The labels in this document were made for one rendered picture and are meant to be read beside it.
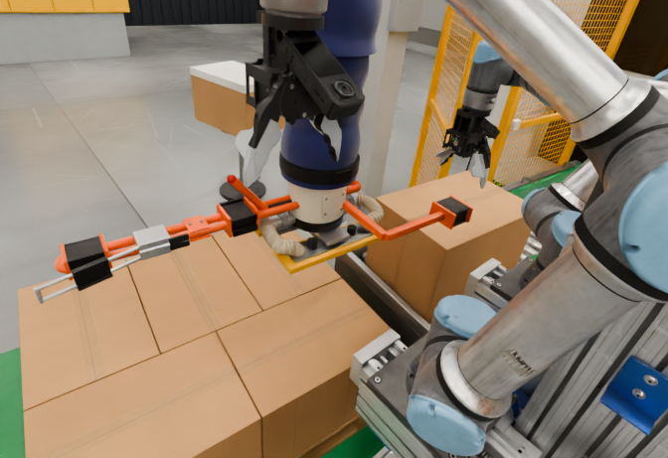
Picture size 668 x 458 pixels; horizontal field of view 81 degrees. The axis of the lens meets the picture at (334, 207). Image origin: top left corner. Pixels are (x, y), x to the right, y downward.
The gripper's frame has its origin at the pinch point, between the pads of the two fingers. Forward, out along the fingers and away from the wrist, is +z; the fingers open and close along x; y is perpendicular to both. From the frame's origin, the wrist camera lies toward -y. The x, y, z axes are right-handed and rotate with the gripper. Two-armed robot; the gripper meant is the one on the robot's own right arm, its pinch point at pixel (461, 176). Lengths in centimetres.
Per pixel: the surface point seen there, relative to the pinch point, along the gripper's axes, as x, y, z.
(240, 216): -23, 56, 10
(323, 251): -12.8, 36.1, 21.9
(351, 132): -16.0, 28.2, -11.5
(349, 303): -32, 6, 75
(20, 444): -76, 135, 129
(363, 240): -11.9, 22.3, 22.4
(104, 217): -235, 79, 129
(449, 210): 1.8, 3.9, 9.0
